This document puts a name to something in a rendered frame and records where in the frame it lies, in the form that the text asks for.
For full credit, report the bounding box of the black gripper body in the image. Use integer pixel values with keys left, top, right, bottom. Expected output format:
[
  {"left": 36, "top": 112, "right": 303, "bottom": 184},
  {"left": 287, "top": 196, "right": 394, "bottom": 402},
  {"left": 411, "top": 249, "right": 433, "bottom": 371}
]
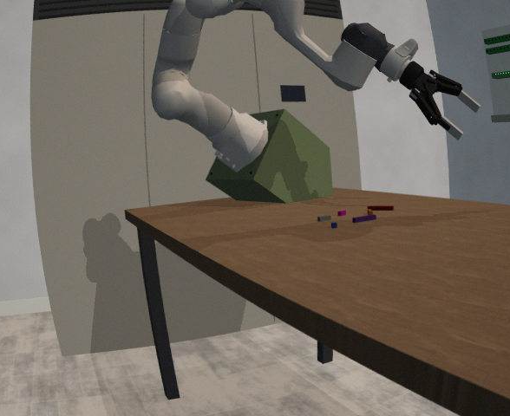
[{"left": 399, "top": 62, "right": 437, "bottom": 96}]

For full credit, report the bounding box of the purple rod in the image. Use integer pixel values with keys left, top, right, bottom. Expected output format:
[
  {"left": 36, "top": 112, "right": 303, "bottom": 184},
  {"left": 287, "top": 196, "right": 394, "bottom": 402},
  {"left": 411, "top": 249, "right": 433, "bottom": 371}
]
[{"left": 352, "top": 215, "right": 376, "bottom": 223}]

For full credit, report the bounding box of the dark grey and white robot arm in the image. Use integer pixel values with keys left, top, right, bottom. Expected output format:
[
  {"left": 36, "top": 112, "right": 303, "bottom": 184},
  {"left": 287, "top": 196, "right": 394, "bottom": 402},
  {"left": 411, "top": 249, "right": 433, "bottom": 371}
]
[{"left": 151, "top": 0, "right": 418, "bottom": 172}]

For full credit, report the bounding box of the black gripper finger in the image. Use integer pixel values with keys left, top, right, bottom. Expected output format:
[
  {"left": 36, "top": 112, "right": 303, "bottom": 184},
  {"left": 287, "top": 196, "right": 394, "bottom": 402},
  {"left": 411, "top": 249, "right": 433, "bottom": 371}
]
[
  {"left": 409, "top": 81, "right": 463, "bottom": 140},
  {"left": 427, "top": 70, "right": 481, "bottom": 113}
]

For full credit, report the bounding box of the red rod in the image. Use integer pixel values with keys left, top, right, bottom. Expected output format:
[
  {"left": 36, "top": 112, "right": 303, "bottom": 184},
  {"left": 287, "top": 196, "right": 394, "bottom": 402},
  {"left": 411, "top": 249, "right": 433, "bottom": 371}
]
[{"left": 368, "top": 206, "right": 394, "bottom": 211}]

